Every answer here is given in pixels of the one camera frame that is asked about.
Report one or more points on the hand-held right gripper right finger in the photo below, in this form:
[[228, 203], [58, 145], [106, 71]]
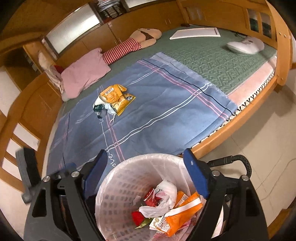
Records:
[[196, 171]]

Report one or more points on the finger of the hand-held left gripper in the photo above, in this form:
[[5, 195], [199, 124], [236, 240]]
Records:
[[67, 166], [27, 171]]

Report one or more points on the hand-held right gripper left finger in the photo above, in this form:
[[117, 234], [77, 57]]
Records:
[[94, 171]]

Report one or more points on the white plastic waste basket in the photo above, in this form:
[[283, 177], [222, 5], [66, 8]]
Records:
[[115, 185]]

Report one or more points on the white plastic bag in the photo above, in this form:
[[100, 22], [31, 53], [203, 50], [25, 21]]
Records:
[[166, 187]]

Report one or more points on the white plastic trash basket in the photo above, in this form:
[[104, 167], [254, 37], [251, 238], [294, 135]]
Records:
[[129, 169]]

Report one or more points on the orange snack bag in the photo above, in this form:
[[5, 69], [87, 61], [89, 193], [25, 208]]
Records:
[[180, 217]]

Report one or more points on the red wrapper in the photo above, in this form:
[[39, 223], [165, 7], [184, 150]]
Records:
[[138, 216]]

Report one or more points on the white paper scrap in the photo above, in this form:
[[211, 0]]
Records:
[[136, 200]]

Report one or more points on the dark green packet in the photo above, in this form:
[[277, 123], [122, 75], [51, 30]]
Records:
[[99, 109]]

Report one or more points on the light blue face mask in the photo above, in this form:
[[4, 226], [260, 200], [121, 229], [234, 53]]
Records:
[[110, 109]]

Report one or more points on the blue plaid bed sheet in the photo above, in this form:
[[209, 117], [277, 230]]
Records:
[[161, 104]]

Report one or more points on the yellow snack bag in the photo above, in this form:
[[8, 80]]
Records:
[[113, 92]]

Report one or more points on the pink pillow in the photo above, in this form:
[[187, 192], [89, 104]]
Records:
[[83, 71]]

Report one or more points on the red cloth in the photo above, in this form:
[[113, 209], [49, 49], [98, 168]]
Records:
[[59, 68]]

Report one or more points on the white hanging cloth bundle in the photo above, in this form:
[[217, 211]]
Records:
[[47, 64]]

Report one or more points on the pink mattress pad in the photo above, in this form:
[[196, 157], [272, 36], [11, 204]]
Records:
[[254, 78]]

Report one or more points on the green bed mat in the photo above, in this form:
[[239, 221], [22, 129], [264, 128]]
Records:
[[208, 58]]

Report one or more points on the striped plush doll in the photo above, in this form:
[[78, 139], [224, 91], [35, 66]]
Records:
[[122, 49]]

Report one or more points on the white handheld vacuum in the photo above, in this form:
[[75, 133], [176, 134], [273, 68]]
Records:
[[245, 45]]

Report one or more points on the white flat board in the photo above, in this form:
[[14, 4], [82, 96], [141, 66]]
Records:
[[196, 33]]

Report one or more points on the frosted glass window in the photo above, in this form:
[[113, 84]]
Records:
[[136, 2], [69, 25]]

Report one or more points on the wooden bed ladder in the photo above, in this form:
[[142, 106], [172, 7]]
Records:
[[283, 58]]

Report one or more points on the stack of stored bags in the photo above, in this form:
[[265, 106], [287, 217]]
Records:
[[111, 10]]

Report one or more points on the wooden bunk bed frame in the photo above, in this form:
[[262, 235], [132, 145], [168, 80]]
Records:
[[34, 99]]

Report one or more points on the wooden wall cabinet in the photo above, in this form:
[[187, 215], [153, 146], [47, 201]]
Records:
[[97, 34]]

